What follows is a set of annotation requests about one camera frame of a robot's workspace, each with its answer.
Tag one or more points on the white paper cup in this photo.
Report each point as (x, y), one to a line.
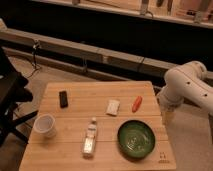
(45, 125)

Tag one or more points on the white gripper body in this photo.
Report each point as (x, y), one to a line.
(167, 115)

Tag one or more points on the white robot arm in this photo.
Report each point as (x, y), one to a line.
(185, 82)

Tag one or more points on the clear plastic bottle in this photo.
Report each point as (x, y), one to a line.
(90, 138)

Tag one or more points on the black rectangular block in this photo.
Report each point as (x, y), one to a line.
(63, 99)

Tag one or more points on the green bowl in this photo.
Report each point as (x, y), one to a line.
(136, 139)

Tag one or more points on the white sponge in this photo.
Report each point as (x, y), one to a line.
(113, 107)

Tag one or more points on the black chair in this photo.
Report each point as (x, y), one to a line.
(12, 91)

